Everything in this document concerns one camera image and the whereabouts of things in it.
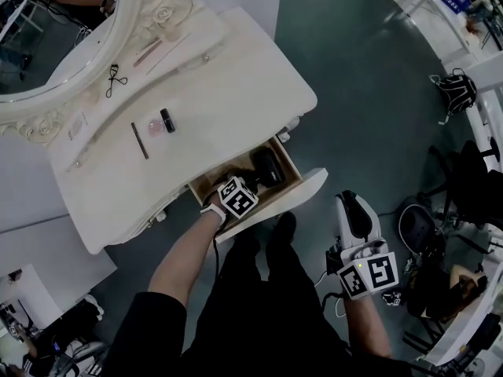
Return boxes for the black hair dryer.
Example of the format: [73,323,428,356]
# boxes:
[234,147,288,196]

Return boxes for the white wristband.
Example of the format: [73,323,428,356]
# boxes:
[199,201,228,226]

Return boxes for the pink tweezers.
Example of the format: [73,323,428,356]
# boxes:
[132,37,163,68]

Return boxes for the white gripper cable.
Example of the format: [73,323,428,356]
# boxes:
[313,271,347,318]

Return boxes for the black office chair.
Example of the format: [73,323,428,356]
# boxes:
[417,139,503,255]

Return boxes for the wooden drawer with white front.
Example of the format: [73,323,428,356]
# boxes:
[187,135,329,245]

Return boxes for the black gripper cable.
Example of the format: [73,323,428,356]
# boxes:
[211,225,227,278]

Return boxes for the black lipstick tube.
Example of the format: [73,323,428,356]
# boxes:
[159,108,177,134]

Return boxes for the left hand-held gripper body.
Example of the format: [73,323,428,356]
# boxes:
[217,175,261,220]

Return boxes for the thin white stick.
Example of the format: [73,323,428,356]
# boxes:
[145,36,190,76]

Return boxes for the brown eyeliner pencil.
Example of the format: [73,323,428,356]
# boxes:
[130,121,151,161]

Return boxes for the black eyelash curler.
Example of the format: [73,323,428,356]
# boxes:
[105,64,129,99]

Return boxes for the oval mirror with ornate frame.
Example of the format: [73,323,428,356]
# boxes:
[0,0,197,148]

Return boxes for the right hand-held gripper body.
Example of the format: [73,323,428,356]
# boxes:
[325,236,400,302]

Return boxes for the person's left hand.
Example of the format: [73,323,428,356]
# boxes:
[204,188,228,213]

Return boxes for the person's black clothing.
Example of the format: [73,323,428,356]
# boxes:
[101,232,433,377]

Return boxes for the person's right forearm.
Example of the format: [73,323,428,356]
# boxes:
[344,291,394,360]

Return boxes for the white curved desk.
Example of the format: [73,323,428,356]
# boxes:
[425,260,503,367]

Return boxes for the black backpack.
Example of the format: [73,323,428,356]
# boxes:
[428,68,479,126]

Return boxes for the black round stool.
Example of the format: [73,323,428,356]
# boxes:
[398,203,438,257]

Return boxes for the blue sign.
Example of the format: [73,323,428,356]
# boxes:
[439,0,472,14]

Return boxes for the white dressing table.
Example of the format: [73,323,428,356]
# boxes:
[46,5,319,256]

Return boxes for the person's black shoe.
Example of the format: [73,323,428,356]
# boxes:
[233,229,262,253]
[273,210,298,245]

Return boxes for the person's left forearm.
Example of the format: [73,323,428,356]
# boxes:
[148,209,225,309]

